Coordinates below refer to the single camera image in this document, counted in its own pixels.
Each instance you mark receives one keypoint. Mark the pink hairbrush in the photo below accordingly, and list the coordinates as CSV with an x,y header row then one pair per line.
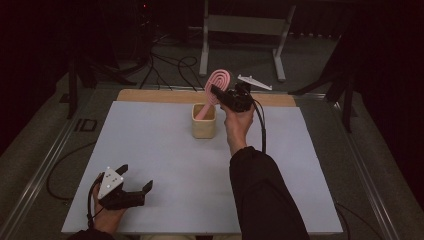
x,y
218,78

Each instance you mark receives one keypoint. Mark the black tripod stand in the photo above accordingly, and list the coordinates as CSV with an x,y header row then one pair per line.
x,y
72,90
347,106

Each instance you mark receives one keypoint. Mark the beige square cup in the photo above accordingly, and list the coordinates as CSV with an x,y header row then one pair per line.
x,y
204,130

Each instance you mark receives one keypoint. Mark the person's right hand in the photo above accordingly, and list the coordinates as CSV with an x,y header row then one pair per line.
x,y
238,126

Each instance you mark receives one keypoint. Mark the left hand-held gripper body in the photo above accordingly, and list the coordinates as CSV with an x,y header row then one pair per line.
x,y
115,200

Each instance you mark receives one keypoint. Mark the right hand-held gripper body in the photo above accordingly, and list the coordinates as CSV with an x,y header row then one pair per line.
x,y
240,100

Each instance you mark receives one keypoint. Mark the white metal stand frame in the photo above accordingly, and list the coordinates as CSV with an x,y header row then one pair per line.
x,y
246,25

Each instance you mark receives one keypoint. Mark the metal rail frame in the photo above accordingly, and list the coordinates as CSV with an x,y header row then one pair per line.
x,y
45,173

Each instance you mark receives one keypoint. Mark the person's left hand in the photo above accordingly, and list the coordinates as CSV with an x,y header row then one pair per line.
x,y
106,220

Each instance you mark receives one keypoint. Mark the white table cover sheet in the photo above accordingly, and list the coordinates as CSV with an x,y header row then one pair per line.
x,y
173,160

